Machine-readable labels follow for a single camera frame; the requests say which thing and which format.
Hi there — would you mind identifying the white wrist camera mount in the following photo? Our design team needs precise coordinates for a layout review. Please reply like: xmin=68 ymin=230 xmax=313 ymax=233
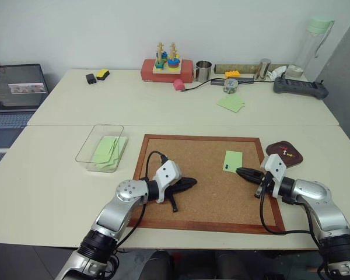
xmin=260 ymin=153 xmax=288 ymax=199
xmin=152 ymin=160 xmax=183 ymax=204

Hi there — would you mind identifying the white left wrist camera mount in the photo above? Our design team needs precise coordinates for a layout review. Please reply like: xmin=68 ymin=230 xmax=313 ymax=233
xmin=152 ymin=160 xmax=183 ymax=204

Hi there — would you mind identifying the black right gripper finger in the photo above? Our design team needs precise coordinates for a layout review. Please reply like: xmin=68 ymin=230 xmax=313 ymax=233
xmin=235 ymin=167 xmax=264 ymax=179
xmin=238 ymin=173 xmax=264 ymax=185

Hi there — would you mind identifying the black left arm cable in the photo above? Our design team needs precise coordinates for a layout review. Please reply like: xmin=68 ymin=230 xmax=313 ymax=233
xmin=112 ymin=150 xmax=169 ymax=260

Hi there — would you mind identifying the grey USB hub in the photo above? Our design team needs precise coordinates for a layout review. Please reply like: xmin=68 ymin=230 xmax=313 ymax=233
xmin=210 ymin=77 xmax=256 ymax=86

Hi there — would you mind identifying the thin black table cable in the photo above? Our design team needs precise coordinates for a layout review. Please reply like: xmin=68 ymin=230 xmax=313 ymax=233
xmin=180 ymin=77 xmax=226 ymax=93

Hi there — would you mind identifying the grey tape roll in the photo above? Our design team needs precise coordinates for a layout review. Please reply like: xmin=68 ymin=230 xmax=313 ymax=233
xmin=286 ymin=64 xmax=304 ymax=79

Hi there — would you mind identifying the cork board with wooden frame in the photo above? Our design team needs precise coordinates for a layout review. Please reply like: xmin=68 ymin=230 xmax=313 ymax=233
xmin=128 ymin=134 xmax=286 ymax=235

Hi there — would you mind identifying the clear bottle with green lid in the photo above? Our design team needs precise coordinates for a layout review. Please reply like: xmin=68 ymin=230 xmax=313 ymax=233
xmin=293 ymin=17 xmax=335 ymax=78

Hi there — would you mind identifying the metal cup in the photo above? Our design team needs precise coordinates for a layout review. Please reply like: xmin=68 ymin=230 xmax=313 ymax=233
xmin=195 ymin=60 xmax=214 ymax=83

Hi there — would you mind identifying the yellow and black eraser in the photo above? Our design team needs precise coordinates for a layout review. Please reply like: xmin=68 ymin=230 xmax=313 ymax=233
xmin=95 ymin=68 xmax=110 ymax=82

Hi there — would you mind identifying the dark grey power strip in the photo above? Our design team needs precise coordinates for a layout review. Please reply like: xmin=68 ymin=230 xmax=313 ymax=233
xmin=272 ymin=75 xmax=330 ymax=101

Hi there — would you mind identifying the red rectangular box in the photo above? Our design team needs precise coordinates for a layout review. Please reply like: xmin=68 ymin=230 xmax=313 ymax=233
xmin=140 ymin=59 xmax=194 ymax=84

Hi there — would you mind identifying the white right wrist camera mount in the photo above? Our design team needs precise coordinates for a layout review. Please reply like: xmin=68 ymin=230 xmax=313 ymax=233
xmin=260 ymin=153 xmax=288 ymax=199

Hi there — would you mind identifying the dark rounded shape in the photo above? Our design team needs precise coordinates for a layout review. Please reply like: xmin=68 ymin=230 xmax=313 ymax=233
xmin=133 ymin=250 xmax=172 ymax=280

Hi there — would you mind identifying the brown cork roll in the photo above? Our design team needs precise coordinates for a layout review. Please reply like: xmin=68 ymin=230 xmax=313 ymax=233
xmin=214 ymin=63 xmax=290 ymax=75

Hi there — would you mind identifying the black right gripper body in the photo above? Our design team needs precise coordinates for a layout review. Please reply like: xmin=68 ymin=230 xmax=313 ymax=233
xmin=255 ymin=171 xmax=274 ymax=200

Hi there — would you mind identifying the grey open laptop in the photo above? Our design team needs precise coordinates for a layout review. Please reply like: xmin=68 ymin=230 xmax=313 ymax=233
xmin=0 ymin=63 xmax=50 ymax=150

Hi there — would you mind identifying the crumpled white paper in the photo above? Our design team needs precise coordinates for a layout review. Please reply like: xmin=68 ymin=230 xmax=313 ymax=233
xmin=267 ymin=65 xmax=288 ymax=82

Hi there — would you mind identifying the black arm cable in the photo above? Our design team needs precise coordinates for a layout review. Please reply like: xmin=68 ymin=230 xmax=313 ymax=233
xmin=258 ymin=186 xmax=320 ymax=246
xmin=112 ymin=150 xmax=169 ymax=260

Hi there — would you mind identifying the brown square tray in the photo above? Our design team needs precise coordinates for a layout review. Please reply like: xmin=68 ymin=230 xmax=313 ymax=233
xmin=265 ymin=140 xmax=304 ymax=168

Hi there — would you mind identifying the clear jar of pushpins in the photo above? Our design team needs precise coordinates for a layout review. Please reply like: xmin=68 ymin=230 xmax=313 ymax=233
xmin=223 ymin=78 xmax=239 ymax=95

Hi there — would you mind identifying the wooden colourful stacking toy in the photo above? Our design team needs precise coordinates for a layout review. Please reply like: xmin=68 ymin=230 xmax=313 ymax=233
xmin=152 ymin=41 xmax=183 ymax=75

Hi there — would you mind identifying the clear plastic box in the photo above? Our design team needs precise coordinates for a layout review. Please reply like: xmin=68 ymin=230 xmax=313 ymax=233
xmin=75 ymin=124 xmax=129 ymax=174

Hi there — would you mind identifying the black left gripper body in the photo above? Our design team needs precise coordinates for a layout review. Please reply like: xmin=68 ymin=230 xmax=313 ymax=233
xmin=164 ymin=182 xmax=181 ymax=214

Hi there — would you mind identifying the shiny metal cylinder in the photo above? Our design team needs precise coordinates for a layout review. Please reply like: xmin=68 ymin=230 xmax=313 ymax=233
xmin=253 ymin=58 xmax=272 ymax=81

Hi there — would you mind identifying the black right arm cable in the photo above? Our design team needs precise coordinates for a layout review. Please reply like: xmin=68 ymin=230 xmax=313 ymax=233
xmin=258 ymin=186 xmax=320 ymax=246

